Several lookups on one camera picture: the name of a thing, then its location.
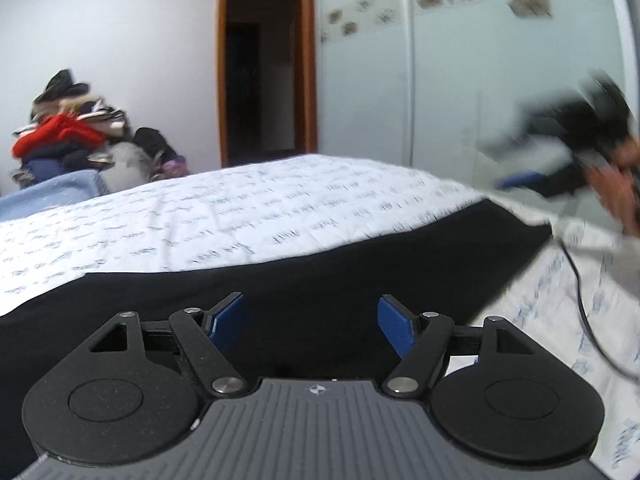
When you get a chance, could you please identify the white script-printed bed sheet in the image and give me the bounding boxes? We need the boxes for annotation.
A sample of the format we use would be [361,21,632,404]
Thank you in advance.
[0,154,640,480]

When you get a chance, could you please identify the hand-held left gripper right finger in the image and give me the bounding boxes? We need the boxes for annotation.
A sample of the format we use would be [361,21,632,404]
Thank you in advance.
[377,294,539,400]

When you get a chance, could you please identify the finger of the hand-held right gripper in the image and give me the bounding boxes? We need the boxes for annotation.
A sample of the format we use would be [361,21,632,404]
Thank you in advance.
[492,170,548,192]
[479,127,568,161]

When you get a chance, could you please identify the pile of clothes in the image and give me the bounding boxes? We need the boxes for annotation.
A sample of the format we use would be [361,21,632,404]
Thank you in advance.
[11,70,192,192]

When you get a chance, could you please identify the black pants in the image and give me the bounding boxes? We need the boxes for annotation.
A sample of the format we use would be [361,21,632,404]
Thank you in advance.
[0,199,554,480]

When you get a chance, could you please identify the black cable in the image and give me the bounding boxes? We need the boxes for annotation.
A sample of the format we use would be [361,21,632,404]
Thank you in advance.
[559,239,640,382]

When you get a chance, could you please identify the light blue blanket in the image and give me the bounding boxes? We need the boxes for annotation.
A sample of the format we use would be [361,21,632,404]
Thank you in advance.
[0,169,114,222]

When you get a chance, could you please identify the frosted glass wardrobe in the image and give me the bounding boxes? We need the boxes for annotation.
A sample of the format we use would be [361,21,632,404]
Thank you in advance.
[300,0,640,241]

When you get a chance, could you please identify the wooden door frame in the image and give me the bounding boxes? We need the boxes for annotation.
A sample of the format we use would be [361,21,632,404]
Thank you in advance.
[216,0,320,169]

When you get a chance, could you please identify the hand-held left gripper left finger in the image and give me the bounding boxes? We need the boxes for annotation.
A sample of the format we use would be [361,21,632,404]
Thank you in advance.
[86,292,247,400]

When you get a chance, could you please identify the person's right hand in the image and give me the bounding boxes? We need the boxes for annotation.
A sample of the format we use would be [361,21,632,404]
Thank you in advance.
[584,139,640,237]

